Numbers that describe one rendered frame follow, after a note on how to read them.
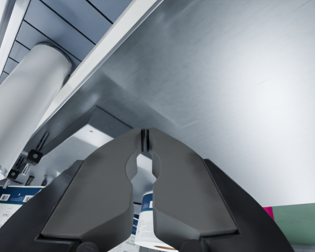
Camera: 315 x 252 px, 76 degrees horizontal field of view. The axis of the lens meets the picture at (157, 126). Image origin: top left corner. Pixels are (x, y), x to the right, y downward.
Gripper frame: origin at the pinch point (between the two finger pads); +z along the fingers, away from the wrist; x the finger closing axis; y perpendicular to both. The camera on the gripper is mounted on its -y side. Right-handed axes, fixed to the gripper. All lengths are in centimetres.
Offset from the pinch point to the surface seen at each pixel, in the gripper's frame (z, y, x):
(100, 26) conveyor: 13.7, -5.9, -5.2
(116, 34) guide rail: 9.6, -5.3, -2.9
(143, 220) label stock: 31, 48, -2
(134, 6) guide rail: 8.1, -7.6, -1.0
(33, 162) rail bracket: 28.9, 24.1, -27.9
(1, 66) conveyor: 20.1, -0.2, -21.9
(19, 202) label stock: 37, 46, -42
